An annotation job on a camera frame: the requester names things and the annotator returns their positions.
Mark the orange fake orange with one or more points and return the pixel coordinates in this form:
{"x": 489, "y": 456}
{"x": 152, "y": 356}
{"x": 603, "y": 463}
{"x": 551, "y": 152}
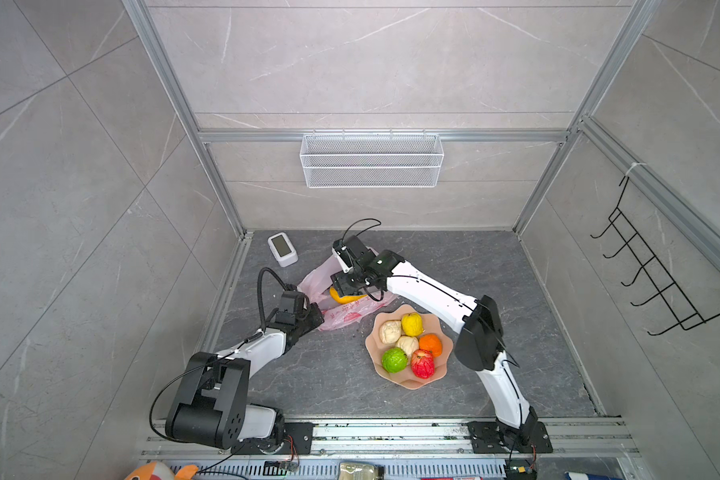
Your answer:
{"x": 431, "y": 343}

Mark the yellow fake banana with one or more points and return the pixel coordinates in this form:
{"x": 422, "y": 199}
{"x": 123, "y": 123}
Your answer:
{"x": 343, "y": 299}

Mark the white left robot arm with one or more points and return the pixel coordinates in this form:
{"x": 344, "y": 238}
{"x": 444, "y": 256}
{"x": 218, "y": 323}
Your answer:
{"x": 211, "y": 407}

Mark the small white digital clock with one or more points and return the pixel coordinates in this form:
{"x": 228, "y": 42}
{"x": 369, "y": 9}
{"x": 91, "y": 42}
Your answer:
{"x": 282, "y": 249}

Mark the beige fake potato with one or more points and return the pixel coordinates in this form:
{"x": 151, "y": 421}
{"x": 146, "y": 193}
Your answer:
{"x": 390, "y": 332}

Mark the pink scalloped plastic bowl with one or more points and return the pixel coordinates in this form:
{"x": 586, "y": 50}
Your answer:
{"x": 406, "y": 377}

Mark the black wire hook rack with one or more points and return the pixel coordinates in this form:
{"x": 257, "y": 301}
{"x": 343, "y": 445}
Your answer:
{"x": 651, "y": 271}

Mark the aluminium mounting rail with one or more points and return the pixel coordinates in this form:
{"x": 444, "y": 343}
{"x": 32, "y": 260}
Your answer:
{"x": 429, "y": 448}

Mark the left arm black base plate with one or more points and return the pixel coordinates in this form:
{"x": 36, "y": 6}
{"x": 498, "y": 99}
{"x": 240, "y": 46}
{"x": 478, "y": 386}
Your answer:
{"x": 292, "y": 438}

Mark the white wire mesh basket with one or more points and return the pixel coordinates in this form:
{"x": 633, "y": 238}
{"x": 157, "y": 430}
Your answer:
{"x": 378, "y": 160}

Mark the green fake fruit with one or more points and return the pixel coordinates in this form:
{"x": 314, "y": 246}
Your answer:
{"x": 394, "y": 360}

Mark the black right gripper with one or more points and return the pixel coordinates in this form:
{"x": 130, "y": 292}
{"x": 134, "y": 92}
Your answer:
{"x": 338, "y": 281}

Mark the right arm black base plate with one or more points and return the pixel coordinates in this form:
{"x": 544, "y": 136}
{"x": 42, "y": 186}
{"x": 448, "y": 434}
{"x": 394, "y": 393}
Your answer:
{"x": 495, "y": 437}

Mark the pink plastic bag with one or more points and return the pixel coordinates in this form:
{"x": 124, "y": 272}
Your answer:
{"x": 338, "y": 312}

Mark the yellow fake lemon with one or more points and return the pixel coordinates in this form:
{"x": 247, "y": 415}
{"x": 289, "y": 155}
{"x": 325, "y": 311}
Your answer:
{"x": 412, "y": 324}

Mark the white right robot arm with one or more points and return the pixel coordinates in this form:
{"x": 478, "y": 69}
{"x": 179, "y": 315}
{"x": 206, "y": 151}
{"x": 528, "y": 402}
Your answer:
{"x": 476, "y": 322}

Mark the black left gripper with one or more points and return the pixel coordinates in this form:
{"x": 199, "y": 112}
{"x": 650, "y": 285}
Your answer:
{"x": 314, "y": 310}

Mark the red fake apple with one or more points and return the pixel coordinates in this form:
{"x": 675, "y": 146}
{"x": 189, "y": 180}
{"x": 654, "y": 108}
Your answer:
{"x": 422, "y": 364}

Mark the orange plush toy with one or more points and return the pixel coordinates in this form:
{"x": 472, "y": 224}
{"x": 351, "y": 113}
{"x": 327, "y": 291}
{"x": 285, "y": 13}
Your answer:
{"x": 159, "y": 471}

